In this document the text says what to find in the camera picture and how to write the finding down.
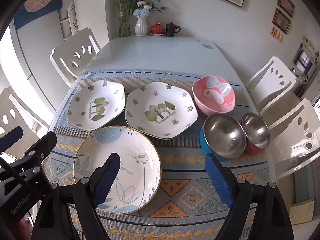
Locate white chair near right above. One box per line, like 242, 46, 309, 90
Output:
261, 95, 319, 182

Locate white chair far right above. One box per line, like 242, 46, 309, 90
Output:
247, 56, 298, 116

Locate dark brown lidded mug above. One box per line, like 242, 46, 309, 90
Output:
165, 22, 181, 37

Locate large steel bowl blue outside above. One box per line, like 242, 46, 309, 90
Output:
199, 114, 247, 161

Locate small framed picture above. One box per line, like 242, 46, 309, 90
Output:
272, 9, 291, 34
278, 0, 295, 17

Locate white ribbed flower vase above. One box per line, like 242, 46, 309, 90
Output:
135, 16, 148, 37

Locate wall intercom screen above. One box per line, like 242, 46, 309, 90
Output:
295, 50, 313, 75

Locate yellow hanging tassels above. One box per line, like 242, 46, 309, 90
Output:
270, 27, 284, 43

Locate pink cartoon bowl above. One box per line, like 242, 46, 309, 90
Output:
192, 75, 235, 116

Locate round blue flower plate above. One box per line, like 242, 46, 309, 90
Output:
73, 126, 162, 215

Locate lower small framed picture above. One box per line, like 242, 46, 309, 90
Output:
272, 9, 291, 34

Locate white chair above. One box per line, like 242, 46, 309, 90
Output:
1, 86, 49, 158
247, 56, 298, 116
261, 95, 319, 182
50, 28, 100, 87

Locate white tree plate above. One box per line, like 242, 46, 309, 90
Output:
67, 80, 125, 131
125, 81, 198, 140

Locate patterned blue table mat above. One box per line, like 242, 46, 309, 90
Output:
43, 69, 270, 239

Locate blue cushion pink shape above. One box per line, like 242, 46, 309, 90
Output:
13, 0, 62, 30

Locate white chair far left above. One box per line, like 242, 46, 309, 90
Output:
50, 28, 100, 87

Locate white chair near left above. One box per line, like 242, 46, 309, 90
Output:
1, 86, 49, 158

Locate upper small framed picture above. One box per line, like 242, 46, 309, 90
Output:
278, 0, 295, 17

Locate small steel bowl pink outside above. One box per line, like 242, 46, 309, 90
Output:
240, 112, 271, 153

